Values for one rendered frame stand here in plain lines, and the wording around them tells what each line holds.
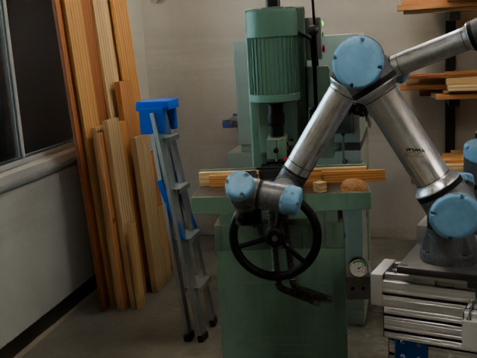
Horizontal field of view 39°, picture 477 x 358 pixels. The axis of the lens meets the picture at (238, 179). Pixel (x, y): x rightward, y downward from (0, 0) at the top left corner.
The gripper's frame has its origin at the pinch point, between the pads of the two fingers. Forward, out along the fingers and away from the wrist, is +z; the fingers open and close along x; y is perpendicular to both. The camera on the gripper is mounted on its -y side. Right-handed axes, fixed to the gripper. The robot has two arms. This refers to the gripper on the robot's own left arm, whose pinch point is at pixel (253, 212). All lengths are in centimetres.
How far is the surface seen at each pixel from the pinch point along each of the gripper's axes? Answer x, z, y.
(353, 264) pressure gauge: 30.0, 26.8, 11.5
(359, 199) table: 32.8, 22.1, -9.0
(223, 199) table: -12.5, 21.2, -10.5
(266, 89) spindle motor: 3.6, 10.5, -45.1
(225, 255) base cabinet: -13.1, 31.0, 6.5
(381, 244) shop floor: 59, 261, -46
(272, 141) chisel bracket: 4.5, 22.6, -31.1
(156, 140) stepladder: -54, 87, -59
